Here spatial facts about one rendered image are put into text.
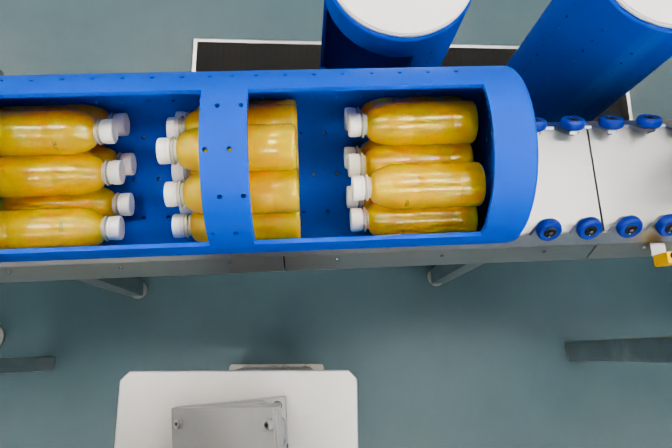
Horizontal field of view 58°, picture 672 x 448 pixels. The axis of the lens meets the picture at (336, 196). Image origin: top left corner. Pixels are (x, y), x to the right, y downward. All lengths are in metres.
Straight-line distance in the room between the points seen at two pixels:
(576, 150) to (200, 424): 0.85
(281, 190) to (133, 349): 1.27
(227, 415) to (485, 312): 1.45
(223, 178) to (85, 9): 1.72
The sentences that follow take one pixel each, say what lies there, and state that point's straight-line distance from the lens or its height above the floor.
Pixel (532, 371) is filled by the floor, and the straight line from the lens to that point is 2.14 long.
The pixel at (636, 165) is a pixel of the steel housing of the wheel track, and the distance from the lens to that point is 1.30.
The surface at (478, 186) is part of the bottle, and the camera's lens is 0.93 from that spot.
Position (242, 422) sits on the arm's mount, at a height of 1.28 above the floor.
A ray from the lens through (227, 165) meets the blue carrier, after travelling 0.82.
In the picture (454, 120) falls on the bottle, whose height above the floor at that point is 1.14.
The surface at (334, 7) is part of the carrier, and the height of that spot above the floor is 1.01.
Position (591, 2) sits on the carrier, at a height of 0.98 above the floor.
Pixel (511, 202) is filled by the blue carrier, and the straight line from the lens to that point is 0.89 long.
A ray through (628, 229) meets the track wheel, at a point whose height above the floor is 0.97.
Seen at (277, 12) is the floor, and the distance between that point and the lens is 2.36.
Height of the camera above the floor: 2.00
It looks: 75 degrees down
